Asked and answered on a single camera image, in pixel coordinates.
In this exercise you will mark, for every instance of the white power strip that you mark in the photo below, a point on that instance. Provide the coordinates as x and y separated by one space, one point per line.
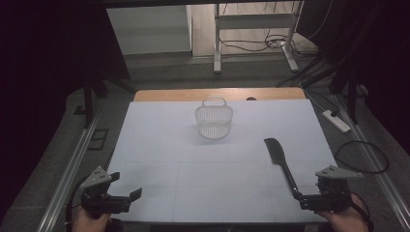
338 123

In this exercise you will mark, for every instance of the person's right hand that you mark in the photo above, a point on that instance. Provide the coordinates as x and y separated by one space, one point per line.
345 221

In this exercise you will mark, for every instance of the white table mat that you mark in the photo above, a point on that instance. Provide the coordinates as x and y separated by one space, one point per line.
199 180

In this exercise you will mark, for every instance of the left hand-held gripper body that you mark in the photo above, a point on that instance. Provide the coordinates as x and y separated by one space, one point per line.
96 201

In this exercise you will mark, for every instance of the white plastic mesh basket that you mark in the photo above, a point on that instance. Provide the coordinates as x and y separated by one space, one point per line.
214 124

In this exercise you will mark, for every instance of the dark curtain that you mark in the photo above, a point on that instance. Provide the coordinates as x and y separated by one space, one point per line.
377 48
48 64

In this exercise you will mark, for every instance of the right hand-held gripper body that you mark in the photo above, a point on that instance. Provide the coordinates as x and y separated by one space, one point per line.
332 193

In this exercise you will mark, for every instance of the black stand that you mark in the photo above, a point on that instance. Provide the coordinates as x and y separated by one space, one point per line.
353 100
87 106

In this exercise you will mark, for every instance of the person's left hand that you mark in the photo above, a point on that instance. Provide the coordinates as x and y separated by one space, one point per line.
87 223

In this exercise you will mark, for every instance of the aluminium floor rail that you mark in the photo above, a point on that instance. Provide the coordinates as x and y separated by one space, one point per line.
370 154
69 175

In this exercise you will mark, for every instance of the white metal stand frame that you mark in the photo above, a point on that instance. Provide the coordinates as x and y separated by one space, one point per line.
254 22

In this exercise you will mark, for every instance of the wooden table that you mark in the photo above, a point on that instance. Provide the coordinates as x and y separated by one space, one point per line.
180 95

